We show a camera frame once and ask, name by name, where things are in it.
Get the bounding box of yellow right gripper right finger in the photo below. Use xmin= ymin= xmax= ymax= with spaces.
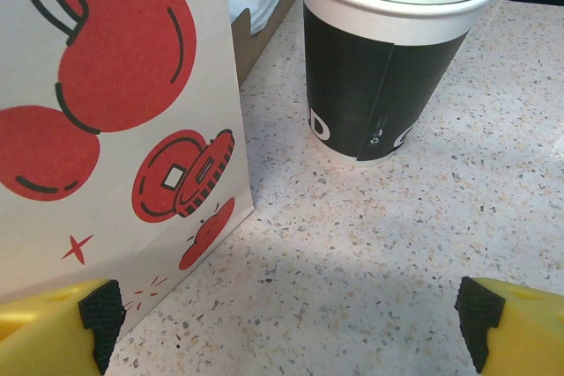
xmin=454 ymin=276 xmax=564 ymax=376

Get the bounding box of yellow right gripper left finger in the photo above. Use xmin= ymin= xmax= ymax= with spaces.
xmin=0 ymin=277 xmax=123 ymax=376

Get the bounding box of paper bag with red print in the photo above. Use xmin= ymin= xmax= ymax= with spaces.
xmin=0 ymin=0 xmax=256 ymax=342

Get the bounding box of brown cardboard napkin box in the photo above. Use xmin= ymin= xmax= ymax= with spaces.
xmin=231 ymin=0 xmax=301 ymax=86

